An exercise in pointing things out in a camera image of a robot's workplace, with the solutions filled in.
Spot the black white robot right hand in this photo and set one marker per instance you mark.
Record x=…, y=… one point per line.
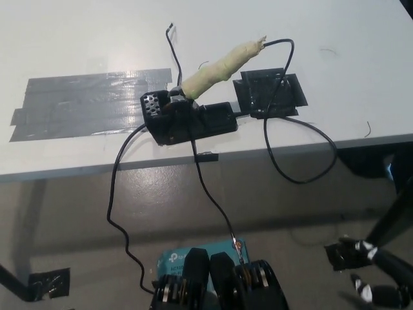
x=387, y=260

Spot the soldering iron green tape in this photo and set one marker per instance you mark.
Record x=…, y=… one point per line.
x=219, y=72

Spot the black robot body blocks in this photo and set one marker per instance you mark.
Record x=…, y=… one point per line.
x=222, y=284

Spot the black soldering iron base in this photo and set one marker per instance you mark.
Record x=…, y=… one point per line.
x=190, y=124

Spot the black table leg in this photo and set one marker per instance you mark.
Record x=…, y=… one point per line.
x=13, y=277
x=392, y=216

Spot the black floor tape patch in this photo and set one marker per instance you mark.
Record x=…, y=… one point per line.
x=48, y=282
x=342, y=256

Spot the dark object with teal trim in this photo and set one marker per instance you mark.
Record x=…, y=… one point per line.
x=364, y=161

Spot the small black tape strip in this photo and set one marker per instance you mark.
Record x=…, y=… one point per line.
x=208, y=157

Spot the black tape patch square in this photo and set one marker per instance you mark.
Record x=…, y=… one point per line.
x=258, y=97

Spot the teal tp-link box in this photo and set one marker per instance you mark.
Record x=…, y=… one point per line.
x=174, y=258

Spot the large grey duct tape patch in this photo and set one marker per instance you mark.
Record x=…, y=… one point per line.
x=87, y=103

